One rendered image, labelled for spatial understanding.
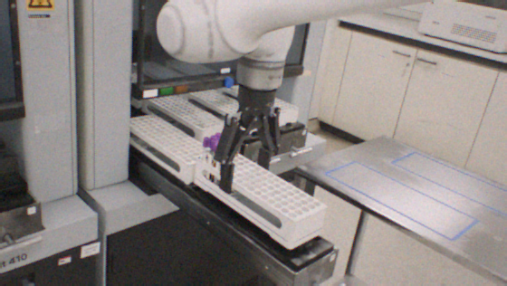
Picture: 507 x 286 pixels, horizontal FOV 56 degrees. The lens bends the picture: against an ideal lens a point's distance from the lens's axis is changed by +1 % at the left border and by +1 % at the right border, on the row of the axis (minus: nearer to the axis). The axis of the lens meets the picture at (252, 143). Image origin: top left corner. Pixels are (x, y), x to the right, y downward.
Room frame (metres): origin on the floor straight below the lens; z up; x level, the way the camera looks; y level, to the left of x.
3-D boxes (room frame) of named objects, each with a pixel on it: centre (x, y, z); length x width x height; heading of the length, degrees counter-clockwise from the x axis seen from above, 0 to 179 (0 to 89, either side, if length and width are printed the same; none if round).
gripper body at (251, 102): (0.89, 0.01, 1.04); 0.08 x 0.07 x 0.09; 138
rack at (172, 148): (1.08, 0.21, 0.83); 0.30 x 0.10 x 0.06; 48
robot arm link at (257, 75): (0.89, 0.01, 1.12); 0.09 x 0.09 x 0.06
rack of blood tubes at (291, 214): (0.87, -0.02, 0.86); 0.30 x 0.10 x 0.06; 48
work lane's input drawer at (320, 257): (0.96, 0.08, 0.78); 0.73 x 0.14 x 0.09; 48
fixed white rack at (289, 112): (1.51, 0.01, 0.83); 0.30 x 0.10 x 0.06; 48
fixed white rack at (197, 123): (1.29, 0.21, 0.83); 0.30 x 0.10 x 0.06; 48
